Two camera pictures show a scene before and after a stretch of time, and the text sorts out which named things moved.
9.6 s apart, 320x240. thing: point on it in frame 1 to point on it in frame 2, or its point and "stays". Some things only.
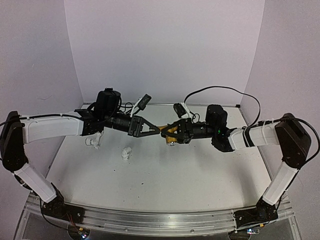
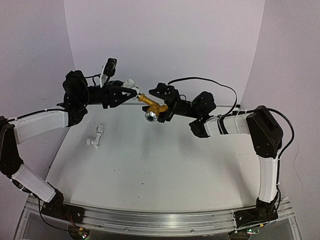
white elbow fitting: [125, 153] to [130, 83]
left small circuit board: [84, 233] stays
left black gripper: [137, 131] to [113, 93]
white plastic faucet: [94, 142] stays
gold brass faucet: [170, 141] to [154, 110]
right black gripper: [183, 133] to [171, 96]
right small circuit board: [252, 231] stays
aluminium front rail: [150, 221] stays
